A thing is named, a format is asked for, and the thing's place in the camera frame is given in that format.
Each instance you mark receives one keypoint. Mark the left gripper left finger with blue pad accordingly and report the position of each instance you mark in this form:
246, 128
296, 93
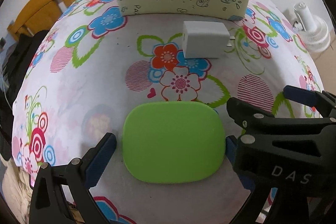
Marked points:
97, 158

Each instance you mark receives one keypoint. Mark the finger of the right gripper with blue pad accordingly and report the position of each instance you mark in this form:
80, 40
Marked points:
299, 95
243, 113

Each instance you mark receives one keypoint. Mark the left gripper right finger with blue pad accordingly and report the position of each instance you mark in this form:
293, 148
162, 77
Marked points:
231, 147

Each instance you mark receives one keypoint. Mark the green rounded pad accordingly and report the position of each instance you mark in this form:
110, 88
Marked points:
173, 142

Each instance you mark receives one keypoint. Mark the white plug adapter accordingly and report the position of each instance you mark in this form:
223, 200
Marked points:
204, 39

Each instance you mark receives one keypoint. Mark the white standing fan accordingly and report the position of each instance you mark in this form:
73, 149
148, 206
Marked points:
311, 28

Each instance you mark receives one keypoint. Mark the floral tablecloth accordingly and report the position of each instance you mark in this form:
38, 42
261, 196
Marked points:
95, 66

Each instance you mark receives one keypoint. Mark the black clothing pile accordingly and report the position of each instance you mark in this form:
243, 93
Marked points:
26, 55

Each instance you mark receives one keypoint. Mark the orange wooden chair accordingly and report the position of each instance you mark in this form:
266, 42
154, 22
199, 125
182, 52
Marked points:
37, 15

